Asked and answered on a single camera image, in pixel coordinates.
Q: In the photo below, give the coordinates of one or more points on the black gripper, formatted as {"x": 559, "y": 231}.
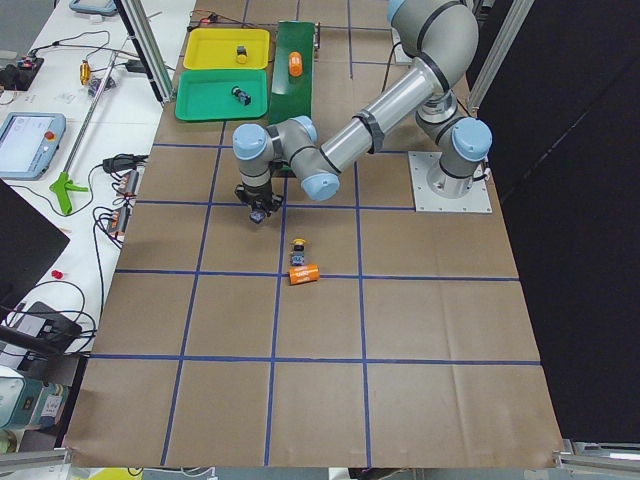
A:
{"x": 259, "y": 195}

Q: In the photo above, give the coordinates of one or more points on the green push button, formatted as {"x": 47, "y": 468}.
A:
{"x": 257, "y": 216}
{"x": 241, "y": 95}

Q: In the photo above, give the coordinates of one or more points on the yellow push button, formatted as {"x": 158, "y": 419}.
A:
{"x": 241, "y": 54}
{"x": 297, "y": 254}

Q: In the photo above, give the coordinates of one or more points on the orange cylinder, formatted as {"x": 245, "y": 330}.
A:
{"x": 302, "y": 274}
{"x": 295, "y": 64}

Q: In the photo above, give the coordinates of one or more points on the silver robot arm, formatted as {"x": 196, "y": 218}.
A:
{"x": 441, "y": 38}

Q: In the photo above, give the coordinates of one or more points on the green conveyor belt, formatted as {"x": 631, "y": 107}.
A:
{"x": 292, "y": 97}

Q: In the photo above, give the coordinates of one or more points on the green plastic tray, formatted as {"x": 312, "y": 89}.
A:
{"x": 205, "y": 95}

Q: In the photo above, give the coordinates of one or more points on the black adapter on table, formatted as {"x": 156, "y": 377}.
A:
{"x": 122, "y": 162}

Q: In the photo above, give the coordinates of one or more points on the yellow plastic tray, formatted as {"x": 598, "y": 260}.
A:
{"x": 215, "y": 48}

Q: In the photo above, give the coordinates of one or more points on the black power adapter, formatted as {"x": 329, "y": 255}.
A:
{"x": 135, "y": 66}

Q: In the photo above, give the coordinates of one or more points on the gold cylindrical part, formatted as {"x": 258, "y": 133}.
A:
{"x": 85, "y": 72}

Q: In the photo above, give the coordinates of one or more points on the black monitor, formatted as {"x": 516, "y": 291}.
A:
{"x": 30, "y": 245}

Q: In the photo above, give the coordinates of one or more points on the blue teach pendant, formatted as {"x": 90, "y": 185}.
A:
{"x": 29, "y": 141}

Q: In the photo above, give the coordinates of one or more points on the black box device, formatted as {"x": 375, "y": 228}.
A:
{"x": 41, "y": 330}

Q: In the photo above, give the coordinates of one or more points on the aluminium frame post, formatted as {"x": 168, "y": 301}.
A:
{"x": 139, "y": 31}

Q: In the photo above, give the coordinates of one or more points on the green handled reach grabber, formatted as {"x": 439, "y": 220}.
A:
{"x": 64, "y": 184}

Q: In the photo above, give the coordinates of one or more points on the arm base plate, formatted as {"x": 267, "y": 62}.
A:
{"x": 436, "y": 192}

